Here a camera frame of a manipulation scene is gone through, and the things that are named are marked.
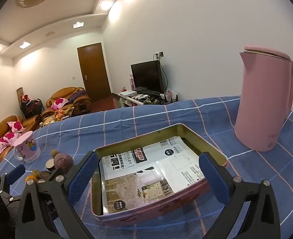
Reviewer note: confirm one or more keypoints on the pink cartoon mug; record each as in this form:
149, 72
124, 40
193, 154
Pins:
28, 149

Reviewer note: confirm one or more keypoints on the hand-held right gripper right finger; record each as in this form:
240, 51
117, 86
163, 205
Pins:
212, 176

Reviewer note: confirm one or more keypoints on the white pink plastic bag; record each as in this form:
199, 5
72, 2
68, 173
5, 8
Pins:
170, 94

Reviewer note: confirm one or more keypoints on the black chairs with clothes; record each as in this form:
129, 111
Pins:
30, 107

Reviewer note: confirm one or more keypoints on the orange leather sofa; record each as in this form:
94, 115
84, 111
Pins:
2, 134

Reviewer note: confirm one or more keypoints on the tall pink box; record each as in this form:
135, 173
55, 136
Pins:
131, 82

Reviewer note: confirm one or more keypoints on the dark brown taro root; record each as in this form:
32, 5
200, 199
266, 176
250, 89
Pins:
44, 175

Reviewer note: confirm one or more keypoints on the pink electric kettle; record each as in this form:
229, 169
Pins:
261, 99

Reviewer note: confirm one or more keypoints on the brown wooden door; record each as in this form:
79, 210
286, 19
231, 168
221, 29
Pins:
94, 69

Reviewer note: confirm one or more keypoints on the ceiling air vent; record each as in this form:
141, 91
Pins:
50, 33

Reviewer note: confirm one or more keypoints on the wall power socket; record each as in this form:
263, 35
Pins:
159, 54

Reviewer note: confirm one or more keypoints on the rolled patterned rug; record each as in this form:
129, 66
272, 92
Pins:
19, 92

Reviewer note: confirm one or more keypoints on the white television stand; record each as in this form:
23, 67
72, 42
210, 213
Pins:
134, 99

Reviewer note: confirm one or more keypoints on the orange leather armchair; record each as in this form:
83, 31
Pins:
66, 97

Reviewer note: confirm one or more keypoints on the blue plaid tablecloth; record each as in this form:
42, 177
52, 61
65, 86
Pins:
149, 119

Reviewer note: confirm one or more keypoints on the brown kiwi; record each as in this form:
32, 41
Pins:
35, 173
54, 152

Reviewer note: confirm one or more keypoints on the cluttered coffee table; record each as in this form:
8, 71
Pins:
59, 115

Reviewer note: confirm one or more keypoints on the purple blanket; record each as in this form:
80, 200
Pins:
78, 95

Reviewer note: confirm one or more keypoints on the square ceiling light panel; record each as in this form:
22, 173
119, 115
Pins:
78, 25
24, 45

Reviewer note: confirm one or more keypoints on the cut taro piece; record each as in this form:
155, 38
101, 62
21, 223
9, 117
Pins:
49, 165

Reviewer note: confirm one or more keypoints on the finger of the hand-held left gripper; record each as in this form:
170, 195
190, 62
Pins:
14, 174

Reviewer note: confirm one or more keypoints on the pink tin box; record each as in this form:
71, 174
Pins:
161, 211

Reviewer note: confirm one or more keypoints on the black flat television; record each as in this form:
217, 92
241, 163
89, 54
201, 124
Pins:
146, 77

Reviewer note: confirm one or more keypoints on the white set-top box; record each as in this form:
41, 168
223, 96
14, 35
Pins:
129, 92

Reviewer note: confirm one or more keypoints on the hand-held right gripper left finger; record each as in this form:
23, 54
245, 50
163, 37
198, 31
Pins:
83, 176

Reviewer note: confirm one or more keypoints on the printed paper leaflet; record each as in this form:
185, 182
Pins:
161, 164

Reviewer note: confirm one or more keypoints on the large purple sweet potato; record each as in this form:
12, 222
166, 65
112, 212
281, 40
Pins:
63, 163

